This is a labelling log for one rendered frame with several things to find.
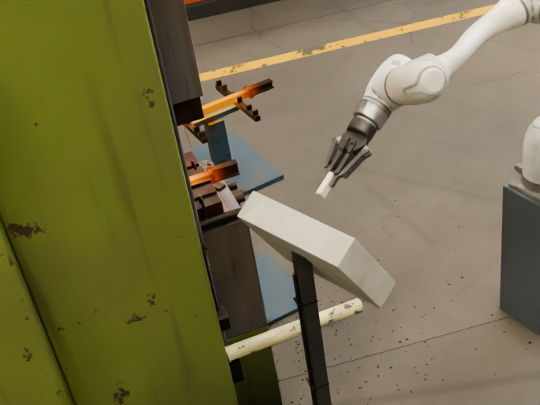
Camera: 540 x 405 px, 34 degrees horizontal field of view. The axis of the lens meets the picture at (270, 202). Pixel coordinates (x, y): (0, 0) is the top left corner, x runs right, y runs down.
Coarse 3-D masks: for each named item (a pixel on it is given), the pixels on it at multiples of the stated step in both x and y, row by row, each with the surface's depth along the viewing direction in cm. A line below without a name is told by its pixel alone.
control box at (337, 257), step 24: (240, 216) 222; (264, 216) 219; (288, 216) 215; (264, 240) 234; (288, 240) 212; (312, 240) 209; (336, 240) 205; (336, 264) 202; (360, 264) 209; (360, 288) 213; (384, 288) 221
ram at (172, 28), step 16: (160, 0) 215; (176, 0) 217; (160, 16) 218; (176, 16) 219; (160, 32) 220; (176, 32) 221; (160, 48) 222; (176, 48) 224; (192, 48) 225; (176, 64) 226; (192, 64) 228; (176, 80) 228; (192, 80) 230; (176, 96) 231; (192, 96) 233
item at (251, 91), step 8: (264, 80) 323; (248, 88) 319; (256, 88) 320; (264, 88) 323; (224, 96) 318; (232, 96) 317; (248, 96) 320; (208, 104) 315; (216, 104) 314; (224, 104) 316; (208, 112) 314
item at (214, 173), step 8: (232, 160) 270; (208, 168) 269; (216, 168) 268; (224, 168) 269; (232, 168) 270; (192, 176) 268; (200, 176) 267; (208, 176) 267; (216, 176) 269; (224, 176) 270; (232, 176) 271
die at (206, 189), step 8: (200, 168) 274; (192, 184) 266; (200, 184) 266; (208, 184) 267; (200, 192) 264; (208, 192) 263; (216, 192) 263; (208, 200) 262; (216, 200) 261; (200, 208) 259; (208, 208) 260; (216, 208) 261; (200, 216) 260; (208, 216) 261
